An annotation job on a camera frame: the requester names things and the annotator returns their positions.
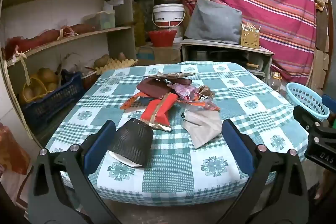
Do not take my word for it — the white bucket with red label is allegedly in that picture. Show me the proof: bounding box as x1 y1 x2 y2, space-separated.
152 4 186 29

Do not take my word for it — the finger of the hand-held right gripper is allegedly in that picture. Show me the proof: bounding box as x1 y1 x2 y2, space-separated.
293 105 322 133
322 94 336 116

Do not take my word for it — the person's right hand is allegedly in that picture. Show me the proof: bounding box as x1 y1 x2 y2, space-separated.
308 171 328 201

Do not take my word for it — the grey fabric bag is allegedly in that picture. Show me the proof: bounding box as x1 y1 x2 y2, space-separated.
184 0 242 45

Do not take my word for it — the blue plastic crate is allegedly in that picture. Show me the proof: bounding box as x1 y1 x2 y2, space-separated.
21 72 84 130

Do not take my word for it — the brown cardboard piece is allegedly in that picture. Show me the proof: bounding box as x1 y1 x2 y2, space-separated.
146 71 196 81

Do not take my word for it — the short red mesh bag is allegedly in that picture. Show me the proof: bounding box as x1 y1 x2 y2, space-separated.
60 23 96 37

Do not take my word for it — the pan with wooden handle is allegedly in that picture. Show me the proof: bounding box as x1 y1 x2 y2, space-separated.
236 56 263 69

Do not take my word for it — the small wooden cabinet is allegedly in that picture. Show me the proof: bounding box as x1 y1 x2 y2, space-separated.
181 39 275 83

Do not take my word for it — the bunch of wooden chopsticks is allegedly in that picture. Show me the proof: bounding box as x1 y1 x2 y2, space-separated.
241 21 261 33

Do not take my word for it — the red plastic bowl basket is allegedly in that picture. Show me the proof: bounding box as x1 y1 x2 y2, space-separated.
148 30 177 47

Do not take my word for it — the brown woven basket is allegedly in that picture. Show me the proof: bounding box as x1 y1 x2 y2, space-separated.
81 70 99 89

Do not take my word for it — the maroon snack packet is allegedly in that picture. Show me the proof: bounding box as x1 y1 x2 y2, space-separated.
136 79 171 98

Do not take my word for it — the light blue plastic basket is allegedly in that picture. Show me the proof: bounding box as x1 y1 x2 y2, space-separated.
286 82 330 120

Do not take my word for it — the green white checked tablecloth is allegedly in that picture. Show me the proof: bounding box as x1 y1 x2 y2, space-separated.
45 61 309 207

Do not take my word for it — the red foil wrapper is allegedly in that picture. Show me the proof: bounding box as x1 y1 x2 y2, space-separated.
140 93 179 133

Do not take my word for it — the brown wrapper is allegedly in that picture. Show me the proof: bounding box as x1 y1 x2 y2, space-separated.
198 85 215 97

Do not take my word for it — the yellow egg tray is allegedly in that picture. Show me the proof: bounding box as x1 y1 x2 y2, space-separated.
95 57 139 75

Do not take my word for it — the grey paper bag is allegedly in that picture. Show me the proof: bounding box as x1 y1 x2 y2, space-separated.
182 109 223 149

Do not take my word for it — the large yellow oil jug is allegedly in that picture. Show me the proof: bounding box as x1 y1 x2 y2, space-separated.
131 0 146 47

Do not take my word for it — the brown cardboard box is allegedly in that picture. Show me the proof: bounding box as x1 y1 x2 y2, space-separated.
136 46 181 65

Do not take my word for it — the plastic bottle with yellow label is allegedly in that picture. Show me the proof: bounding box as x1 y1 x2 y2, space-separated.
270 72 282 93

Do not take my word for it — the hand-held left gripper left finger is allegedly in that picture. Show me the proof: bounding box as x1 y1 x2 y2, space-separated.
28 120 120 224

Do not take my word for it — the black paper cup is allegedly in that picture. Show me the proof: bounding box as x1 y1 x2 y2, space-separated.
107 118 154 168

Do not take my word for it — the pink plastic wrapper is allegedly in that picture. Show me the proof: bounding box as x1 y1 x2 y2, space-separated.
168 84 200 99

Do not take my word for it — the yellow chopstick holder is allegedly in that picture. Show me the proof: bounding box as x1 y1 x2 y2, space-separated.
241 30 260 49

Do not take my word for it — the clear plastic container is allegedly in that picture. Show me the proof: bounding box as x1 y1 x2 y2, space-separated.
84 10 116 30

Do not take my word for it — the red striped cloth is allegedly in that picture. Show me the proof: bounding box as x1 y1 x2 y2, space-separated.
168 0 317 85

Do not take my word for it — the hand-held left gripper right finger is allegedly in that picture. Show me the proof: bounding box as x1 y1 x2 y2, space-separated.
218 118 310 224

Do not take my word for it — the orange wrapper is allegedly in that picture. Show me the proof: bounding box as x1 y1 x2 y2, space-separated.
121 96 147 110
184 100 221 112

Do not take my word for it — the long red mesh bag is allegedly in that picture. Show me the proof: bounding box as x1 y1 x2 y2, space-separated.
5 28 62 56

